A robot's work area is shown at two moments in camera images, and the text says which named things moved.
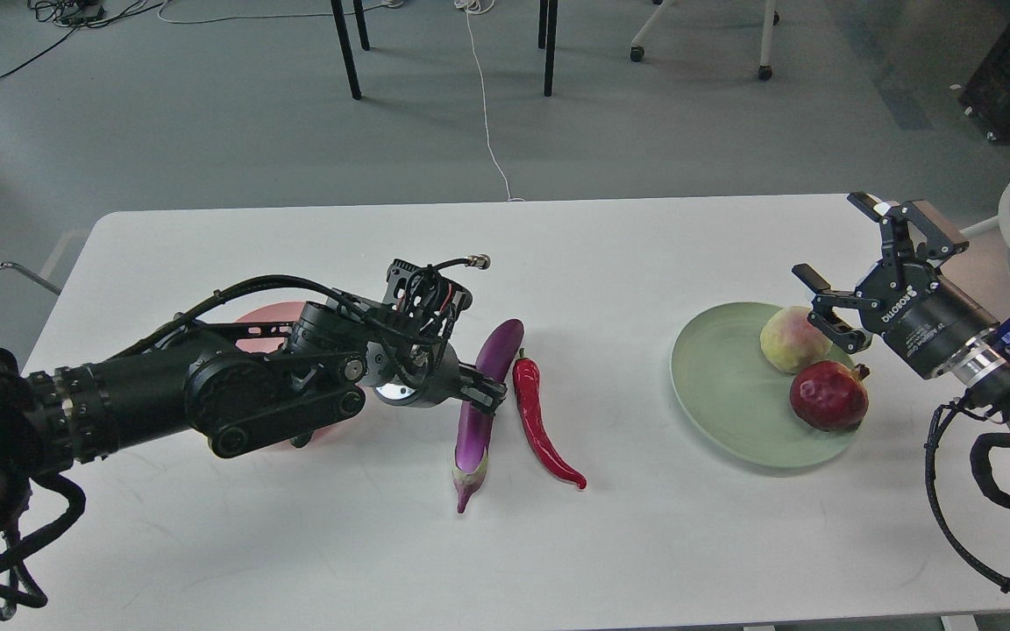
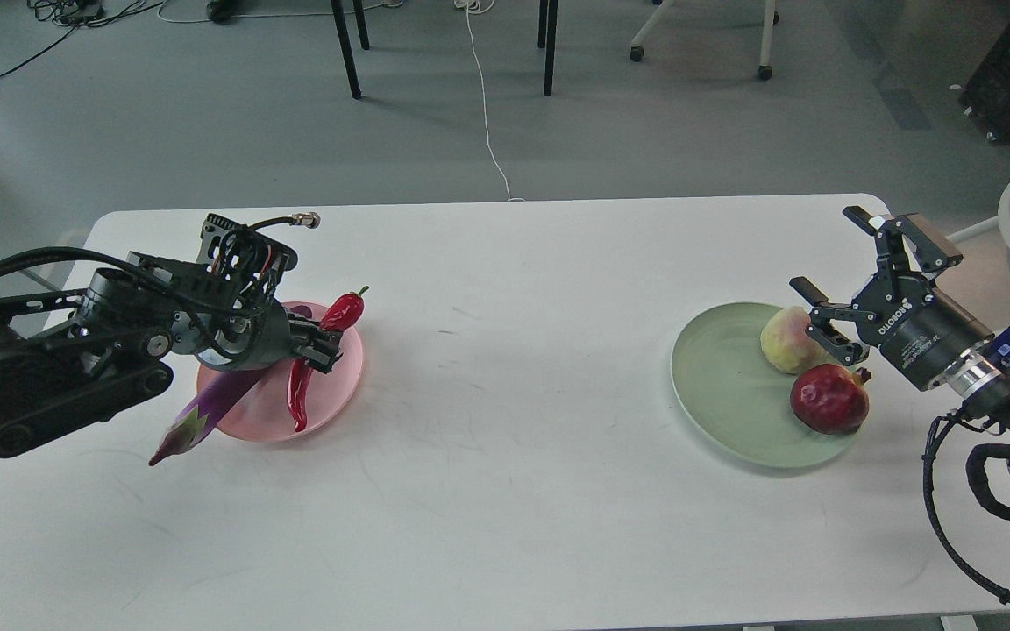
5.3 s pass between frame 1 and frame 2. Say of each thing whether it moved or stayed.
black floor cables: stayed
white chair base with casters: stayed
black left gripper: moved
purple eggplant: moved
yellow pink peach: stayed
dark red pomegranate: stayed
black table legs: stayed
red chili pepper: moved
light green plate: stayed
